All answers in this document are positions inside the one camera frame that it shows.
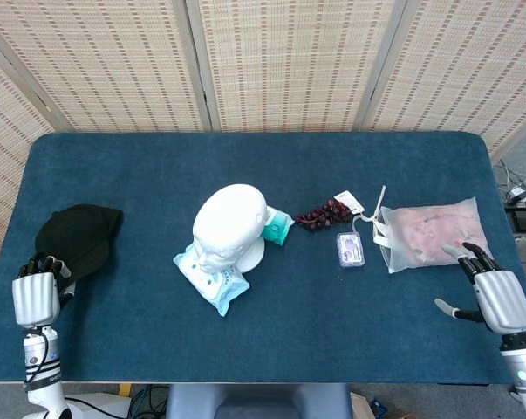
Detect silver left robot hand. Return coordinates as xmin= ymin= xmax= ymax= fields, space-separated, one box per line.
xmin=11 ymin=251 xmax=77 ymax=328

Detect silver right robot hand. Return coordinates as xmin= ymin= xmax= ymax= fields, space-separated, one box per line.
xmin=434 ymin=242 xmax=526 ymax=337

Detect black baseball cap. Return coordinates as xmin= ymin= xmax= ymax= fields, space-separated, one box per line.
xmin=34 ymin=203 xmax=125 ymax=283

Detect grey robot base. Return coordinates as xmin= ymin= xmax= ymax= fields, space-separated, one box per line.
xmin=164 ymin=382 xmax=353 ymax=419

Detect white foam mannequin head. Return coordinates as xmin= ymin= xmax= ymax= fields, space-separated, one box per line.
xmin=191 ymin=182 xmax=270 ymax=274

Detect black box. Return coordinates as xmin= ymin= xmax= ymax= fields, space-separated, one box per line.
xmin=504 ymin=201 xmax=526 ymax=230

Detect translucent bag with pink cloth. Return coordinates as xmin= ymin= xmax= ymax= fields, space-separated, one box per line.
xmin=353 ymin=185 xmax=493 ymax=275

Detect white box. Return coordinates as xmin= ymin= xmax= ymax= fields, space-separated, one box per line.
xmin=65 ymin=391 xmax=131 ymax=419

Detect purple floss pick box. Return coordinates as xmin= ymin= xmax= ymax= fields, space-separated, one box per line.
xmin=335 ymin=231 xmax=366 ymax=269

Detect cardboard box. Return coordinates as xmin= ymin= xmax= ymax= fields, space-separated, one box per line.
xmin=349 ymin=391 xmax=379 ymax=419

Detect white paper tag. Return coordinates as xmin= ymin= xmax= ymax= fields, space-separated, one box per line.
xmin=333 ymin=189 xmax=362 ymax=215

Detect light blue wet wipes pack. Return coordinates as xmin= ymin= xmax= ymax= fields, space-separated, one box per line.
xmin=173 ymin=243 xmax=250 ymax=318

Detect dark red grape bunch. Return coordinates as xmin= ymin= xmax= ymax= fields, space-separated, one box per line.
xmin=294 ymin=198 xmax=354 ymax=233

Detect blue table cloth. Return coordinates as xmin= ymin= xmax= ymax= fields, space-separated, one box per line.
xmin=0 ymin=132 xmax=526 ymax=385

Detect teal wet wipes pack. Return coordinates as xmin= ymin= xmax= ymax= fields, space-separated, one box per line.
xmin=258 ymin=207 xmax=295 ymax=246

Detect bamboo folding screen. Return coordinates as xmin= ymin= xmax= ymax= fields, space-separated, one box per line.
xmin=0 ymin=0 xmax=526 ymax=263

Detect black floor cables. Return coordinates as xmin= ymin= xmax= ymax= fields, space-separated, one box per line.
xmin=493 ymin=159 xmax=526 ymax=189

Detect blue cable bundle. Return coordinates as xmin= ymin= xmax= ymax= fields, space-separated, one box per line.
xmin=129 ymin=383 xmax=172 ymax=416

